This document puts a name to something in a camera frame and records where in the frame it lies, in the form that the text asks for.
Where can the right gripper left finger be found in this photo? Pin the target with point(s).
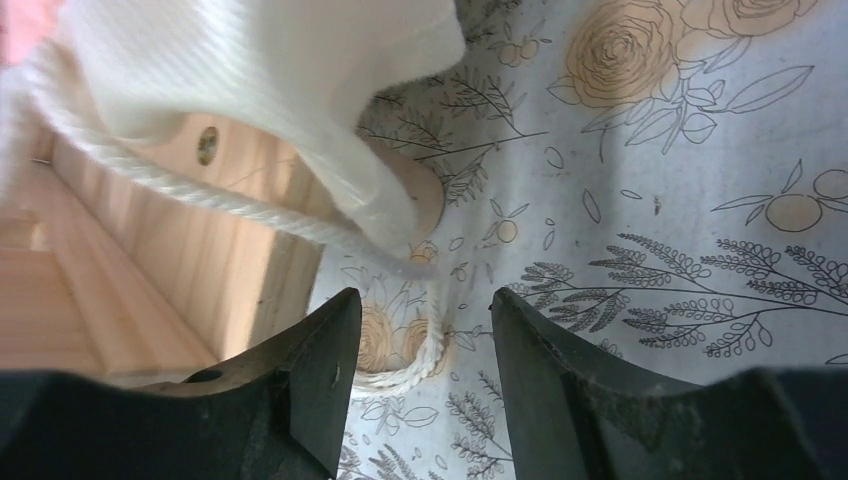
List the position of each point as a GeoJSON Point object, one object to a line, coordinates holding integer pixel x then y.
{"type": "Point", "coordinates": [275, 411]}

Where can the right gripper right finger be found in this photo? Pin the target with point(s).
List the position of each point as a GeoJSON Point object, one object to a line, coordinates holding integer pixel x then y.
{"type": "Point", "coordinates": [574, 411]}

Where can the wooden pet bed frame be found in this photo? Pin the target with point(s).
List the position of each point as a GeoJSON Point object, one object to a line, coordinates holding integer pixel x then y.
{"type": "Point", "coordinates": [107, 279]}

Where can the pink patterned bed cushion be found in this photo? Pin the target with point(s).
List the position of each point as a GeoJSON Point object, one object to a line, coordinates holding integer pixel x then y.
{"type": "Point", "coordinates": [112, 76]}

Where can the floral table mat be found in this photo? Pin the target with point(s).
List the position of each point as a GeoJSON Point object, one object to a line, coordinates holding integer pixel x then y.
{"type": "Point", "coordinates": [666, 179]}

